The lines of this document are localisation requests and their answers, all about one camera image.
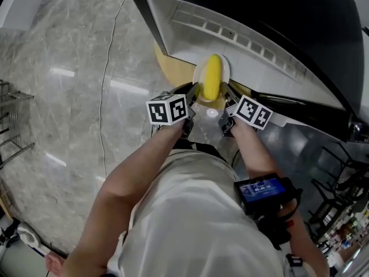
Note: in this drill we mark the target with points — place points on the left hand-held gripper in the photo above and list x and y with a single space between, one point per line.
167 110

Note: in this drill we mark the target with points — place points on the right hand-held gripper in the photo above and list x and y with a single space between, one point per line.
253 112

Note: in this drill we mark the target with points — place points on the white round plate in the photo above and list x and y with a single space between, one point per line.
226 71

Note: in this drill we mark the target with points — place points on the yellow corn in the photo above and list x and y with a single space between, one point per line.
212 76

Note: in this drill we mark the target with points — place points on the black mini fridge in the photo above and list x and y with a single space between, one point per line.
288 16

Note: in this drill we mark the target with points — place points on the person's left forearm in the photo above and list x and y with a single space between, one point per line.
150 154

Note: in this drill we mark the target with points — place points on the person's right forearm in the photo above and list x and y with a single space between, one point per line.
250 151

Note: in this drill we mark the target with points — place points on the round wooden table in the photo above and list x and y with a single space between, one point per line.
176 68

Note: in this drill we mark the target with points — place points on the person's beige shirt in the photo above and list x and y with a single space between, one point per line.
196 212

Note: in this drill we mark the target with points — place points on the black metal chair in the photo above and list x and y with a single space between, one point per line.
340 183

